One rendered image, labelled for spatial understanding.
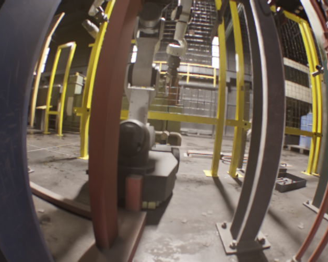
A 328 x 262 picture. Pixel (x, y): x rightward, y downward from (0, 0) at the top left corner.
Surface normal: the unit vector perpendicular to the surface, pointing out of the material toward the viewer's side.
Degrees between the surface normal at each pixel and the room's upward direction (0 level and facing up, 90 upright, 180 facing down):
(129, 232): 0
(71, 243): 0
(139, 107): 77
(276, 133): 90
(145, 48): 88
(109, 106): 90
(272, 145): 90
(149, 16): 109
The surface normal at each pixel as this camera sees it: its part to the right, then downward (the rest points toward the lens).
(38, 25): 0.99, 0.10
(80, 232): 0.09, -1.00
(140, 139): 0.37, -0.14
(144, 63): 0.11, -0.24
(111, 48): -0.09, 0.03
